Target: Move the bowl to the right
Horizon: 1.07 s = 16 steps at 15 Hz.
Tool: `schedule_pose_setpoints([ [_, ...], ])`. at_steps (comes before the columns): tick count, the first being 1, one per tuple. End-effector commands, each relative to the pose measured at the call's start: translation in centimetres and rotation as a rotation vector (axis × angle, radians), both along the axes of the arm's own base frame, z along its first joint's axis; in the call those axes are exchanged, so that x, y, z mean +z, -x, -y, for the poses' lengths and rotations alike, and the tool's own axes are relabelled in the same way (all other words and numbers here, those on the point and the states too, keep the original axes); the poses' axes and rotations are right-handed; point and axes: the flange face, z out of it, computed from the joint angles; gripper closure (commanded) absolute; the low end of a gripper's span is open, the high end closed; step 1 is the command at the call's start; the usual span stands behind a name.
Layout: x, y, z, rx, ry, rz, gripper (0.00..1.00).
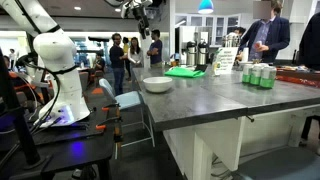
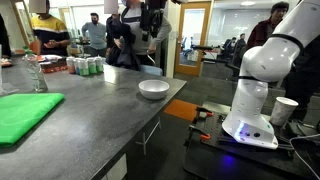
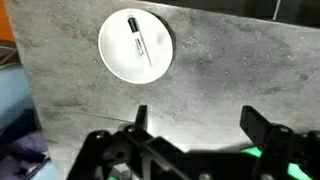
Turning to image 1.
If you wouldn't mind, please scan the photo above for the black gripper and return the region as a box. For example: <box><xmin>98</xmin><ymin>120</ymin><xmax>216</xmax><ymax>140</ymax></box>
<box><xmin>121</xmin><ymin>0</ymin><xmax>153</xmax><ymax>39</ymax></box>

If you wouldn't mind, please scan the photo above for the white ceramic bowl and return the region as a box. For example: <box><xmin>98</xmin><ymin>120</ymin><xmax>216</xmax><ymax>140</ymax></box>
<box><xmin>143</xmin><ymin>77</ymin><xmax>173</xmax><ymax>93</ymax></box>

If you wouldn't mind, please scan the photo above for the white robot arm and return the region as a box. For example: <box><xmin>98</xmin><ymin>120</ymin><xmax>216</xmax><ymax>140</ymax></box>
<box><xmin>0</xmin><ymin>0</ymin><xmax>90</xmax><ymax>128</ymax></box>

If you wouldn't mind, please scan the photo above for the man in blue t-shirt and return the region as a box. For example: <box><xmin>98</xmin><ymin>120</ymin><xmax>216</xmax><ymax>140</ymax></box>
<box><xmin>147</xmin><ymin>29</ymin><xmax>163</xmax><ymax>68</ymax></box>

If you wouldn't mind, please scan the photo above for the woman in white top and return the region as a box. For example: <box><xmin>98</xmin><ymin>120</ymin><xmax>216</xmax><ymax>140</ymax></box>
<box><xmin>128</xmin><ymin>37</ymin><xmax>144</xmax><ymax>90</ymax></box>

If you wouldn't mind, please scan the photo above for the man in dark shirt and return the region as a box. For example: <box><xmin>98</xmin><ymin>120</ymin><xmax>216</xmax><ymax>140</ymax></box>
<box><xmin>109</xmin><ymin>33</ymin><xmax>127</xmax><ymax>95</ymax></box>

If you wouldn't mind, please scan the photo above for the left steel coffee dispenser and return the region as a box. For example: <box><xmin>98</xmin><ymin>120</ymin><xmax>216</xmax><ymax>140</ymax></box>
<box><xmin>187</xmin><ymin>41</ymin><xmax>197</xmax><ymax>65</ymax></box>

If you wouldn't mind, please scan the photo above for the steel coffee dispenser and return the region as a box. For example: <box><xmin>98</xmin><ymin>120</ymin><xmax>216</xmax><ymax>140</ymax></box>
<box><xmin>197</xmin><ymin>41</ymin><xmax>209</xmax><ymax>65</ymax></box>
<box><xmin>187</xmin><ymin>41</ymin><xmax>197</xmax><ymax>65</ymax></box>

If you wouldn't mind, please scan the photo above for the blue pendant lamp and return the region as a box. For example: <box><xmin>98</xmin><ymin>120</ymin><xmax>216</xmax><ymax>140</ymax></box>
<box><xmin>198</xmin><ymin>0</ymin><xmax>214</xmax><ymax>14</ymax></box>

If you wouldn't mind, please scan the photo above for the green folded cloth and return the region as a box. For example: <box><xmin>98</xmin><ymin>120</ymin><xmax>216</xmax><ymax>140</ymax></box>
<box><xmin>164</xmin><ymin>67</ymin><xmax>205</xmax><ymax>78</ymax></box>

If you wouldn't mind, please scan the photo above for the right steel coffee dispenser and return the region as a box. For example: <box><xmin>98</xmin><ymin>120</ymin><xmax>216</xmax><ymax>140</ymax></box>
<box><xmin>197</xmin><ymin>41</ymin><xmax>209</xmax><ymax>65</ymax></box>

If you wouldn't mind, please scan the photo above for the white printed sign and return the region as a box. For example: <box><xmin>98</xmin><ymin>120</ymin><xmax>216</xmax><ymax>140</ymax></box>
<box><xmin>213</xmin><ymin>47</ymin><xmax>238</xmax><ymax>75</ymax></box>

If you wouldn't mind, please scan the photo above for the light blue chair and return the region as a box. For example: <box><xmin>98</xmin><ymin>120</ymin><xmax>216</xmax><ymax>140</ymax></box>
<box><xmin>99</xmin><ymin>78</ymin><xmax>155</xmax><ymax>159</ymax></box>

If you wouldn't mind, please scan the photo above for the orange black clamp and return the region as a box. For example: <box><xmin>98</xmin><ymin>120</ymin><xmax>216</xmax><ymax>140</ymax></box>
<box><xmin>95</xmin><ymin>103</ymin><xmax>123</xmax><ymax>143</ymax></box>

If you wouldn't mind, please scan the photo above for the left green white can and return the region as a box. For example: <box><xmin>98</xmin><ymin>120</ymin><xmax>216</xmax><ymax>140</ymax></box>
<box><xmin>242</xmin><ymin>64</ymin><xmax>253</xmax><ymax>83</ymax></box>

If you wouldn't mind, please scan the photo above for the green white can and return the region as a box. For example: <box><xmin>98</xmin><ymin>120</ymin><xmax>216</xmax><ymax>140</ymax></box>
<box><xmin>250</xmin><ymin>64</ymin><xmax>262</xmax><ymax>85</ymax></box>
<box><xmin>242</xmin><ymin>64</ymin><xmax>253</xmax><ymax>83</ymax></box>
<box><xmin>260</xmin><ymin>66</ymin><xmax>277</xmax><ymax>88</ymax></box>

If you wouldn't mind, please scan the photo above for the person in navy jacket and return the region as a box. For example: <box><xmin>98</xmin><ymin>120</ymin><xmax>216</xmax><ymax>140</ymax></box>
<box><xmin>239</xmin><ymin>0</ymin><xmax>290</xmax><ymax>63</ymax></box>

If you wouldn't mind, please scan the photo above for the middle green white can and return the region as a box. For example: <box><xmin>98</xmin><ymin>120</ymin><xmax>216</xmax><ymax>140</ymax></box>
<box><xmin>250</xmin><ymin>64</ymin><xmax>262</xmax><ymax>85</ymax></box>

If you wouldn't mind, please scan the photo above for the right green white can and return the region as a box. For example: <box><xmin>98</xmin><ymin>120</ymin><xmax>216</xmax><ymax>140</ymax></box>
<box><xmin>260</xmin><ymin>66</ymin><xmax>277</xmax><ymax>88</ymax></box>

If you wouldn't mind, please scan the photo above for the black robot cart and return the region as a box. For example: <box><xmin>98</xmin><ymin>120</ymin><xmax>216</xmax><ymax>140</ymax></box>
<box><xmin>0</xmin><ymin>105</ymin><xmax>123</xmax><ymax>180</ymax></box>

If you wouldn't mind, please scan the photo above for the white kitchen island base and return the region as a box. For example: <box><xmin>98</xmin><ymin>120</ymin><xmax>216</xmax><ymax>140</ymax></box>
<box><xmin>163</xmin><ymin>105</ymin><xmax>320</xmax><ymax>180</ymax></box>

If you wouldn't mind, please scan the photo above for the person at right edge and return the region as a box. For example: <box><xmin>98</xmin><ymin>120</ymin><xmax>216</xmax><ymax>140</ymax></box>
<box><xmin>299</xmin><ymin>12</ymin><xmax>320</xmax><ymax>146</ymax></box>

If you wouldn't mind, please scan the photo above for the red tray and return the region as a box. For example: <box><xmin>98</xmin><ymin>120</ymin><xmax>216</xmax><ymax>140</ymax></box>
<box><xmin>276</xmin><ymin>70</ymin><xmax>320</xmax><ymax>88</ymax></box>

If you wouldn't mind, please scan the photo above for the black camera tripod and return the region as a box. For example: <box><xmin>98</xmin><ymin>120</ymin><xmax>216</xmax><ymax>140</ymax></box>
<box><xmin>0</xmin><ymin>51</ymin><xmax>50</xmax><ymax>170</ymax></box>

